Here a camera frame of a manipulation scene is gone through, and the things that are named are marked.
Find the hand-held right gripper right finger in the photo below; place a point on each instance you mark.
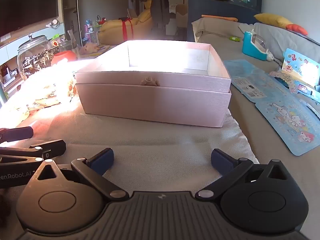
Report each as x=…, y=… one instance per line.
x=221, y=161

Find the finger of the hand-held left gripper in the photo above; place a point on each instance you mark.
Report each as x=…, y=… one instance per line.
x=53, y=148
x=17, y=133

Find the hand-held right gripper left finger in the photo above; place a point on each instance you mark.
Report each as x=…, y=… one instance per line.
x=102, y=161

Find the pale cardboard box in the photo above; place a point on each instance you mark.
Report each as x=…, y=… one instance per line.
x=155, y=105

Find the crinkled pale snack packet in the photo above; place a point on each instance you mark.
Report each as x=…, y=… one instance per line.
x=42, y=102

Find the blue cartoon character card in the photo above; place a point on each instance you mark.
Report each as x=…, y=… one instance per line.
x=290, y=125

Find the glass jar with black packets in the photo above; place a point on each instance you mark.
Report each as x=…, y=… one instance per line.
x=32, y=52

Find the blue backing card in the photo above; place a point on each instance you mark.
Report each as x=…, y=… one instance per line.
x=252, y=80

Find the orange bowl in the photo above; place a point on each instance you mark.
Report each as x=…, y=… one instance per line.
x=62, y=57

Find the pastel sticker strip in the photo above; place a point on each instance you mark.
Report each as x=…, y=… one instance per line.
x=285, y=81

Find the pink plush toy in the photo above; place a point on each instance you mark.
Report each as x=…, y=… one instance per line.
x=88, y=48

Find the clear glass vase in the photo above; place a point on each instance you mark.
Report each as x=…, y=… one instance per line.
x=71, y=38

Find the grey sofa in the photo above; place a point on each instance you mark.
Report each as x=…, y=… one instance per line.
x=220, y=45

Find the blue toy machine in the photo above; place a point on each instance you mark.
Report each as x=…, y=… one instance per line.
x=252, y=46

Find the cartoon sticker card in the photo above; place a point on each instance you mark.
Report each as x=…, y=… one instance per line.
x=300, y=67

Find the small green toy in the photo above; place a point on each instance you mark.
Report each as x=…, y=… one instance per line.
x=235, y=39

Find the black television screen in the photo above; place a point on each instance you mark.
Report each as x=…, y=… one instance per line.
x=25, y=2

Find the yellow sofa with red ribbon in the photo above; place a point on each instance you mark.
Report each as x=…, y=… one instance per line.
x=112, y=28

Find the beige chair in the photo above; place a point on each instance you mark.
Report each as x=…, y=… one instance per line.
x=181, y=17

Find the yellow pillow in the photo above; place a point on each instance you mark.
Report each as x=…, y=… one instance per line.
x=272, y=20

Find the orange pillow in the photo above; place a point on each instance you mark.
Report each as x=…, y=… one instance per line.
x=297, y=29

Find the dark blue cabinet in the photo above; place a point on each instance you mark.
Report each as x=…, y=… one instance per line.
x=215, y=8

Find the dark hanging coat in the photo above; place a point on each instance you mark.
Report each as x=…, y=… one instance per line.
x=157, y=5

